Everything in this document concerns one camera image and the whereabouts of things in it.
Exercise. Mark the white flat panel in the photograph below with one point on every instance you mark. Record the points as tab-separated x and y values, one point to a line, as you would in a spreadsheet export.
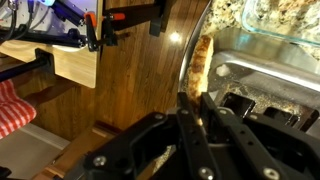
30	153

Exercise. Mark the black metal stand foot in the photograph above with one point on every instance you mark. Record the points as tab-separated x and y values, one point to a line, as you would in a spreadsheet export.
143	15

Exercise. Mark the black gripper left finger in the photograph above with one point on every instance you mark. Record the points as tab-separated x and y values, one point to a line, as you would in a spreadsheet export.
193	146

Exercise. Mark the brown crusted bread slice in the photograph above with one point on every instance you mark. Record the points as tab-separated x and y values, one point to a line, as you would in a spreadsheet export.
200	66

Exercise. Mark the clear glass baking dish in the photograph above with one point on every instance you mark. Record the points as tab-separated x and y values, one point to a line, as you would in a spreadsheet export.
266	20

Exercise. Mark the stainless steel two-slot toaster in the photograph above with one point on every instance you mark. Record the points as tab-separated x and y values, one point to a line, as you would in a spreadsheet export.
266	73

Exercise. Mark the white perforated mounting plate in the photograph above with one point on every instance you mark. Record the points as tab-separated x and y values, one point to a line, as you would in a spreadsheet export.
43	16

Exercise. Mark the black metal bar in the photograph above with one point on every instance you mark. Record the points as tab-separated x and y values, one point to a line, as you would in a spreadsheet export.
26	66

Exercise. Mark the light wooden board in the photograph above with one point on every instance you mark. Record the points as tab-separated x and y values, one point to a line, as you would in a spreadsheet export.
76	70

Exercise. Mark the black clamp orange tip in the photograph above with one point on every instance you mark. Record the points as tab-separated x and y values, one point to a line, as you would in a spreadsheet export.
91	31

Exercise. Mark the red white checkered cloth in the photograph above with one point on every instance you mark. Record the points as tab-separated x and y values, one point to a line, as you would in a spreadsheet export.
15	110

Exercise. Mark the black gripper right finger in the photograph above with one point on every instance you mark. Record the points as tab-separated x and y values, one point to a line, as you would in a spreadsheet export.
253	143

